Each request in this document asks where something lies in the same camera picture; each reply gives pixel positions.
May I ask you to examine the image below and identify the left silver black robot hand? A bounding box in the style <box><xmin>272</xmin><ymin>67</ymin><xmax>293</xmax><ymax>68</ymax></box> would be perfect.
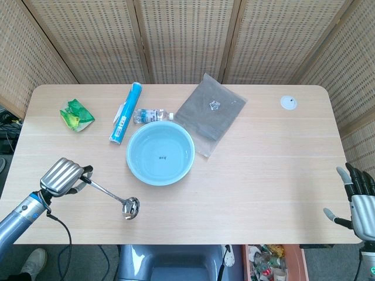
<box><xmin>39</xmin><ymin>157</ymin><xmax>94</xmax><ymax>197</ymax></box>

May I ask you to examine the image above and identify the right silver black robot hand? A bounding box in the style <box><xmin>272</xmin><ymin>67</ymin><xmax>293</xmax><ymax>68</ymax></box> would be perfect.
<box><xmin>323</xmin><ymin>162</ymin><xmax>375</xmax><ymax>244</ymax></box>

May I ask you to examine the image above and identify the metal ladle black handle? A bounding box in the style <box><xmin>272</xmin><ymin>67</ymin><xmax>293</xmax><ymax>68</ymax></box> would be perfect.
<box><xmin>80</xmin><ymin>174</ymin><xmax>141</xmax><ymax>221</ymax></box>

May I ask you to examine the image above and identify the light blue bowl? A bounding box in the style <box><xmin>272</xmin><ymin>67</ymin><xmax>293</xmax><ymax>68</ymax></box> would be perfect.
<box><xmin>126</xmin><ymin>121</ymin><xmax>196</xmax><ymax>186</ymax></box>

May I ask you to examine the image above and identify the small clear water bottle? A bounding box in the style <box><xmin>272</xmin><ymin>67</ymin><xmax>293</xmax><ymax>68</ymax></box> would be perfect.
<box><xmin>134</xmin><ymin>108</ymin><xmax>175</xmax><ymax>125</ymax></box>

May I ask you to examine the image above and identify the green crumpled snack packet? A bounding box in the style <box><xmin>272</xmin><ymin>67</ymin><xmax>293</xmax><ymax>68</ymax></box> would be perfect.
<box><xmin>59</xmin><ymin>98</ymin><xmax>96</xmax><ymax>133</ymax></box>

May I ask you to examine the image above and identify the white shoe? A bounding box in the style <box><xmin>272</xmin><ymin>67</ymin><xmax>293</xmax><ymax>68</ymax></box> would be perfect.
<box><xmin>19</xmin><ymin>248</ymin><xmax>48</xmax><ymax>278</ymax></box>

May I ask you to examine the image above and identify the blue cling film roll box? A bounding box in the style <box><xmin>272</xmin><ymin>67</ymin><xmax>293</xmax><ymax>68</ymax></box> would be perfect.
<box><xmin>108</xmin><ymin>82</ymin><xmax>143</xmax><ymax>146</ymax></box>

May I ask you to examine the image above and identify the orange box of rubbish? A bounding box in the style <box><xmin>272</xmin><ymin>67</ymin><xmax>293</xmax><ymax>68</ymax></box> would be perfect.
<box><xmin>241</xmin><ymin>244</ymin><xmax>309</xmax><ymax>281</ymax></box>

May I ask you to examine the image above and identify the grey plastic bin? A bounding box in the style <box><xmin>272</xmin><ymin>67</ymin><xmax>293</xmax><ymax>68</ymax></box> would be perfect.
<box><xmin>117</xmin><ymin>244</ymin><xmax>244</xmax><ymax>281</ymax></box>

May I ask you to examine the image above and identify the white black handheld tool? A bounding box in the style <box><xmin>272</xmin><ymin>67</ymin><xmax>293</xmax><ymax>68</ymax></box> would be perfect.
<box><xmin>219</xmin><ymin>244</ymin><xmax>236</xmax><ymax>281</ymax></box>

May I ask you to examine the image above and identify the grey cloth in clear bag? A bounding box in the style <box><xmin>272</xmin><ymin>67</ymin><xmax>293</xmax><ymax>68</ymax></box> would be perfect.
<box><xmin>175</xmin><ymin>73</ymin><xmax>248</xmax><ymax>159</ymax></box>

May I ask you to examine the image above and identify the woven bamboo folding screen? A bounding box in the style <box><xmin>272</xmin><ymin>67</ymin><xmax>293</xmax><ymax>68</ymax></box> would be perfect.
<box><xmin>0</xmin><ymin>0</ymin><xmax>375</xmax><ymax>182</ymax></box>

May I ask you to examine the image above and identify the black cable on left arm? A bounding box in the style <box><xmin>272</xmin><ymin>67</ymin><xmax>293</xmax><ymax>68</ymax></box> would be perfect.
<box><xmin>39</xmin><ymin>191</ymin><xmax>73</xmax><ymax>281</ymax></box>

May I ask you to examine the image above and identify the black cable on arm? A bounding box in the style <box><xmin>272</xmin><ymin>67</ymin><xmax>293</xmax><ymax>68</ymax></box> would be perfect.
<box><xmin>39</xmin><ymin>191</ymin><xmax>73</xmax><ymax>281</ymax></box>
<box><xmin>353</xmin><ymin>248</ymin><xmax>366</xmax><ymax>281</ymax></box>

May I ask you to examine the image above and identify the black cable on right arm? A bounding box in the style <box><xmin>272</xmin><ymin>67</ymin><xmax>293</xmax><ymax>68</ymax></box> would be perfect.
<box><xmin>353</xmin><ymin>248</ymin><xmax>366</xmax><ymax>281</ymax></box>

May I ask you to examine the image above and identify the white round cable grommet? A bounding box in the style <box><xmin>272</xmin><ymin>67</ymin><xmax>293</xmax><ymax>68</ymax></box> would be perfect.
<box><xmin>279</xmin><ymin>95</ymin><xmax>298</xmax><ymax>111</ymax></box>

